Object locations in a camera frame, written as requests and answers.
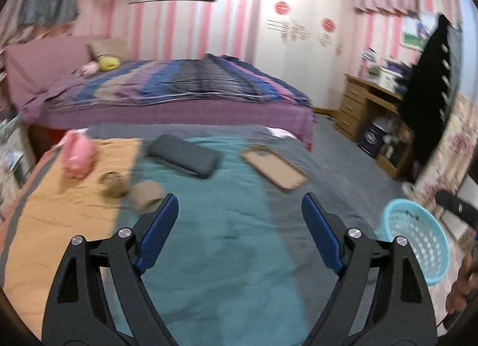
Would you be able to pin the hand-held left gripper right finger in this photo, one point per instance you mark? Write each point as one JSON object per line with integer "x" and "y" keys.
{"x": 321, "y": 234}

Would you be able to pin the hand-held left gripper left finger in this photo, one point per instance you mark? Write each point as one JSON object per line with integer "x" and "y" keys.
{"x": 157, "y": 234}

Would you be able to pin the turquoise plastic basket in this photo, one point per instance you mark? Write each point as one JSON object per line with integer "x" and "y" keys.
{"x": 418, "y": 241}

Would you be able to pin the tan paper cup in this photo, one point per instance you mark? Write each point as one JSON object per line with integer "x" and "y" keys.
{"x": 147, "y": 195}

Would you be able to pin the floral curtain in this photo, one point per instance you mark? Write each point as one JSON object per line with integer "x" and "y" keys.
{"x": 452, "y": 144}

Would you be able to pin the small crumpled brown paper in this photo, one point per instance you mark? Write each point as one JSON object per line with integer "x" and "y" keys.
{"x": 114, "y": 185}

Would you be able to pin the striped orange and teal blanket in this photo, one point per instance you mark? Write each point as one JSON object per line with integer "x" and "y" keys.
{"x": 224, "y": 219}

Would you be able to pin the tan phone case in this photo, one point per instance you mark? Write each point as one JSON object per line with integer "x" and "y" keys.
{"x": 276, "y": 168}

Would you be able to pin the black flat case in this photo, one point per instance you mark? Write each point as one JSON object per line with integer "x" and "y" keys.
{"x": 183, "y": 155}

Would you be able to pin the black box with white label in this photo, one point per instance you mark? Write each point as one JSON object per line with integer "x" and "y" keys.
{"x": 371, "y": 139}

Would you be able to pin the pink piggy bank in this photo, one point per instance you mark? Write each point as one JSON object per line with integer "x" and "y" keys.
{"x": 78, "y": 155}

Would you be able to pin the wooden desk with drawers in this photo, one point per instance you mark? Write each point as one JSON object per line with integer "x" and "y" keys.
{"x": 353, "y": 107}

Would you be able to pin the striped purple and blue quilt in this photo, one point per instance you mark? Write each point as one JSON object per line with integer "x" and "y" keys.
{"x": 179, "y": 81}

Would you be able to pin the white wardrobe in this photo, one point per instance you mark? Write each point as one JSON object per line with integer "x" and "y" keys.
{"x": 298, "y": 62}

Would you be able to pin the yellow plush toy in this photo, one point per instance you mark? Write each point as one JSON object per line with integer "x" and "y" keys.
{"x": 108, "y": 63}

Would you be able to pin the pink plush toy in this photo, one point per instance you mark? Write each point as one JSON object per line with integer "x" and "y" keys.
{"x": 89, "y": 68}

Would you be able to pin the small framed couple photo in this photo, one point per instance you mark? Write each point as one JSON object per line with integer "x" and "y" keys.
{"x": 414, "y": 32}

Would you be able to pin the tan pillow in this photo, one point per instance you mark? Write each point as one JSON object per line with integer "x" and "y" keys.
{"x": 110, "y": 47}

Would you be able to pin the purple bed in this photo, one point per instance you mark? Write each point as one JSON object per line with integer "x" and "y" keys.
{"x": 48, "y": 58}

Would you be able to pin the red round wardrobe sticker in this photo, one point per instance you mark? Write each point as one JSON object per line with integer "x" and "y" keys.
{"x": 328, "y": 24}
{"x": 282, "y": 7}

